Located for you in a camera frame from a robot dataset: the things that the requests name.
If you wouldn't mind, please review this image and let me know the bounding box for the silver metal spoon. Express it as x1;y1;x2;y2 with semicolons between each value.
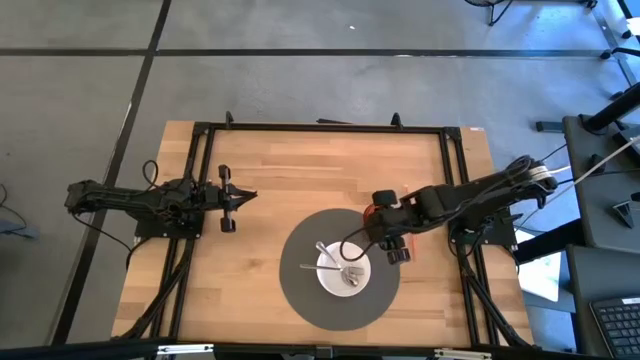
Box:
314;241;361;289

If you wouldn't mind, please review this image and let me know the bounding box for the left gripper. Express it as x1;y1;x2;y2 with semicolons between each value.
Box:
202;163;259;235

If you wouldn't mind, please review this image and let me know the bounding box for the black desk support beam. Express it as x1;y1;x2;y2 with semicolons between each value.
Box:
512;218;586;265

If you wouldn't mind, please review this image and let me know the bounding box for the black chair base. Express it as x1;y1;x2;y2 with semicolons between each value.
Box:
599;27;640;61

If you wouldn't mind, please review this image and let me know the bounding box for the computer keyboard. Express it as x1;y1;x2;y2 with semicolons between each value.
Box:
588;296;640;359

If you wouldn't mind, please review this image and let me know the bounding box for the black wedge-shaped device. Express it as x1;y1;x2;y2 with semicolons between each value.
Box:
612;199;637;230

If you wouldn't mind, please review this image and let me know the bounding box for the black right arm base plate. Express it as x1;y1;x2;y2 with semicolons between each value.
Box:
449;219;519;247

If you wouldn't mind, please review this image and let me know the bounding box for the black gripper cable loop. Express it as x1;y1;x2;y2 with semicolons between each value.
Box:
339;225;376;263

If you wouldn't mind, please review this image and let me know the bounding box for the black camera mount crossbar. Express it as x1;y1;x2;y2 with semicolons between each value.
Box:
0;338;640;360

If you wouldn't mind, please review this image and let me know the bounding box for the round grey woven placemat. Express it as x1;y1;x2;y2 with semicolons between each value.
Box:
278;207;401;332

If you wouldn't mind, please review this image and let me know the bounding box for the silver metal fork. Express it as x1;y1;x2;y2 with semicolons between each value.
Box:
298;263;366;278

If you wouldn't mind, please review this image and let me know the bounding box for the dark grey office desk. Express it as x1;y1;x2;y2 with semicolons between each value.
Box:
565;243;640;360
562;112;640;256

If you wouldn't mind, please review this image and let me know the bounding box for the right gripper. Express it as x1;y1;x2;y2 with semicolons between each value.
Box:
366;188;424;266

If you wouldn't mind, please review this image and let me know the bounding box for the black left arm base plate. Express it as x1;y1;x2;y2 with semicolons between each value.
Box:
134;219;205;240

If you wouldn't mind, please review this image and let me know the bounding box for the white and green sheet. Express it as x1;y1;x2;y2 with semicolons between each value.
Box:
518;228;565;304

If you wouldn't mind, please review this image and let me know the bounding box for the white cable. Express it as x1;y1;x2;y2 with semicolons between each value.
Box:
514;134;640;231

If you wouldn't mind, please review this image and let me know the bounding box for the black floor cable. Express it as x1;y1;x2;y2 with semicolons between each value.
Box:
69;212;151;271

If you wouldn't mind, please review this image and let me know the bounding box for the white bowl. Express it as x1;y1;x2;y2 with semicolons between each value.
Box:
316;241;373;299

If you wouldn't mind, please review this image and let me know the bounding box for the black aluminium table frame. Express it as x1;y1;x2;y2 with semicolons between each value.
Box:
110;110;535;351

